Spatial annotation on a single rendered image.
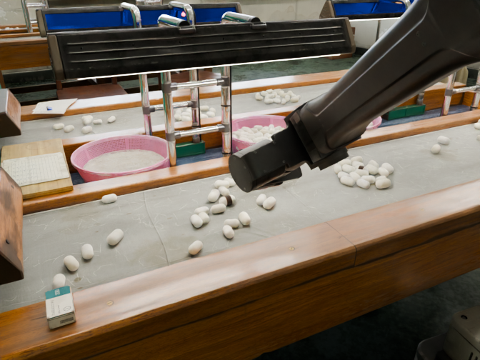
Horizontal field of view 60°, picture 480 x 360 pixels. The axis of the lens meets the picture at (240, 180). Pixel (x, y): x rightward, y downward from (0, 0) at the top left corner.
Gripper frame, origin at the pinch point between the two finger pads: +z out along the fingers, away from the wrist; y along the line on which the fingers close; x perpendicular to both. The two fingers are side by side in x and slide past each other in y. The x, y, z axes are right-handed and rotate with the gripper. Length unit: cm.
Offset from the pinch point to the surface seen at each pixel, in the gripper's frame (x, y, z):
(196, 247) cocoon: 9.5, 11.5, 5.7
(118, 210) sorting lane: -3.3, 21.2, 24.0
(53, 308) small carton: 13.0, 35.8, -2.7
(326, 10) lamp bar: -64, -68, 43
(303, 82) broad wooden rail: -53, -75, 79
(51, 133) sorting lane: -40, 31, 69
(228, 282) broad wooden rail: 16.4, 10.8, -4.2
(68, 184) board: -12.3, 29.9, 29.2
